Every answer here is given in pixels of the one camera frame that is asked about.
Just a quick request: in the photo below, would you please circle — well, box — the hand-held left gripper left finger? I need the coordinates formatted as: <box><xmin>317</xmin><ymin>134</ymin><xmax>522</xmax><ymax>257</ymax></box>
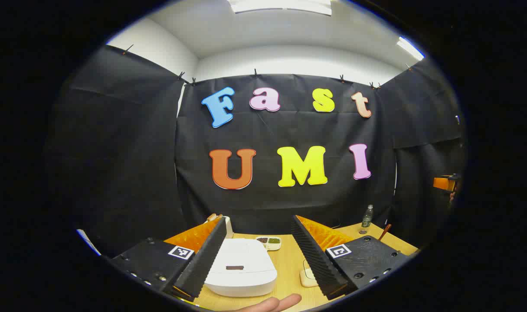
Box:
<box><xmin>108</xmin><ymin>215</ymin><xmax>227</xmax><ymax>302</ymax></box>

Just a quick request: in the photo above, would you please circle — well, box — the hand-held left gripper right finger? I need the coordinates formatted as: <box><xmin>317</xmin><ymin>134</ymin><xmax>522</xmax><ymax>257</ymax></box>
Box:
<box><xmin>291</xmin><ymin>215</ymin><xmax>409</xmax><ymax>300</ymax></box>

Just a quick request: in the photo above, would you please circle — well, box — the white rice cooker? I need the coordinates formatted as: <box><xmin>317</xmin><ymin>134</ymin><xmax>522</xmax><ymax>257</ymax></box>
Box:
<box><xmin>204</xmin><ymin>238</ymin><xmax>278</xmax><ymax>298</ymax></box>

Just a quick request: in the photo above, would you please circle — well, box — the white divided sauce dish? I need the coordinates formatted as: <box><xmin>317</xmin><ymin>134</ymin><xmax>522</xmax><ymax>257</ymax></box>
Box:
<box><xmin>255</xmin><ymin>236</ymin><xmax>282</xmax><ymax>251</ymax></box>

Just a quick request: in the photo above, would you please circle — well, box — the clear water bottle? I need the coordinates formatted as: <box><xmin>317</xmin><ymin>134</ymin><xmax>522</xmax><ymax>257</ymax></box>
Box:
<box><xmin>360</xmin><ymin>205</ymin><xmax>373</xmax><ymax>235</ymax></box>

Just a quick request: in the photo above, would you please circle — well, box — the white side table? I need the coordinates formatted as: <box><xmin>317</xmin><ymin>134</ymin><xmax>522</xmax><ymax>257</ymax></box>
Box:
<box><xmin>76</xmin><ymin>229</ymin><xmax>101</xmax><ymax>256</ymax></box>

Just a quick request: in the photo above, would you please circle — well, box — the black backdrop cloth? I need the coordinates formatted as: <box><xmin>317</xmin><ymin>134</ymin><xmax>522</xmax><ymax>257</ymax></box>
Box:
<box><xmin>46</xmin><ymin>43</ymin><xmax>465</xmax><ymax>256</ymax></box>

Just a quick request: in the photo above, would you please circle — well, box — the small ceiling light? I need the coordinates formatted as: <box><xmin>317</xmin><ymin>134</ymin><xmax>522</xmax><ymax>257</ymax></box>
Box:
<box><xmin>396</xmin><ymin>36</ymin><xmax>425</xmax><ymax>61</ymax></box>

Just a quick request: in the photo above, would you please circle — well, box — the long ceiling light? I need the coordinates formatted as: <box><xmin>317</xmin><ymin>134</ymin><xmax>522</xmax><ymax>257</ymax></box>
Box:
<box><xmin>227</xmin><ymin>0</ymin><xmax>333</xmax><ymax>16</ymax></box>

